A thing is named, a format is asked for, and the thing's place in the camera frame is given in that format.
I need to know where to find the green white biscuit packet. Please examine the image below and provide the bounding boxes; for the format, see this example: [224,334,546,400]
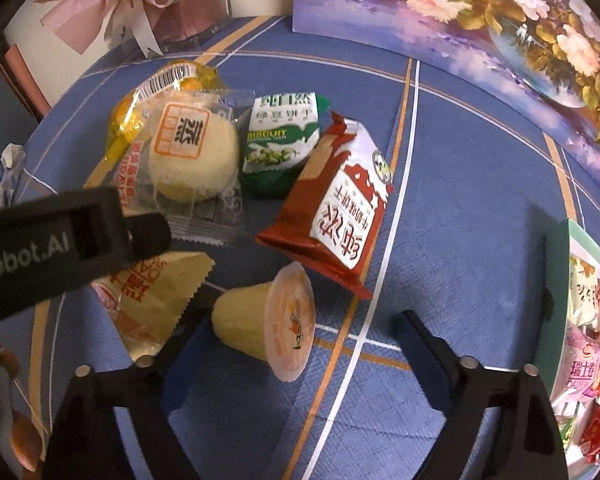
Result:
[241,92,332,201]

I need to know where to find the flower painting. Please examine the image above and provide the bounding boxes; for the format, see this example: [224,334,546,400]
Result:
[292,0,600,182]

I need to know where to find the brown red biscuit packet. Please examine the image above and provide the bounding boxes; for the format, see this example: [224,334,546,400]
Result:
[256,111,395,302]

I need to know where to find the yellow clear snack packet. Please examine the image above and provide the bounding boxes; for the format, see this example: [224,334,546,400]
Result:
[104,60,222,162]

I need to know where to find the crumpled blue white wrapper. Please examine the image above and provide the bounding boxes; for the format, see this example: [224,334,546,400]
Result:
[0,143,27,217]

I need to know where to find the pink roll cake packet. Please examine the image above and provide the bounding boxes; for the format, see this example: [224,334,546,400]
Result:
[551,330,600,415]

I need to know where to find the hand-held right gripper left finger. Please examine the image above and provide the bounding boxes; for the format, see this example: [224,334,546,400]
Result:
[40,304,217,480]

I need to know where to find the white tray teal rim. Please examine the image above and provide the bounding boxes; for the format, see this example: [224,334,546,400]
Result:
[536,219,600,480]

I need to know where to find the clear packet white bun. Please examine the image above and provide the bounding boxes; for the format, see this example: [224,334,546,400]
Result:
[114,87,247,247]

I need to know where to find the yellow jelly cup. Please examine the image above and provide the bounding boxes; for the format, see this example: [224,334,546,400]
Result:
[210,261,315,384]

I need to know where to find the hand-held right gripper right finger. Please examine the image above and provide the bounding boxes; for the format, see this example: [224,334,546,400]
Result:
[395,311,568,480]

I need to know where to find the brown framed dark furniture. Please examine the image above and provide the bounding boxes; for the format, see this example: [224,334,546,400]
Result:
[0,44,52,122]

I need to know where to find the yellow orange roll packet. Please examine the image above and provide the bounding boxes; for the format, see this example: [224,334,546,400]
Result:
[90,252,217,364]

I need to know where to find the cream white snack packet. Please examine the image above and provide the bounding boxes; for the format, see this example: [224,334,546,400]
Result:
[570,257,600,332]

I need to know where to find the person's left hand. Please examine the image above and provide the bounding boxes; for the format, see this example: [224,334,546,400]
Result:
[0,347,48,473]

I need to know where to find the red flower print packet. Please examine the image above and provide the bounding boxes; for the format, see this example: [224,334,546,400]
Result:
[578,403,600,464]

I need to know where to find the green cow print packet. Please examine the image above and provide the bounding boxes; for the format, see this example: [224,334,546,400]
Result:
[559,416,577,452]

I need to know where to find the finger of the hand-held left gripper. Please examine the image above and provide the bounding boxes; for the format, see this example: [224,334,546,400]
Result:
[125,212,172,266]

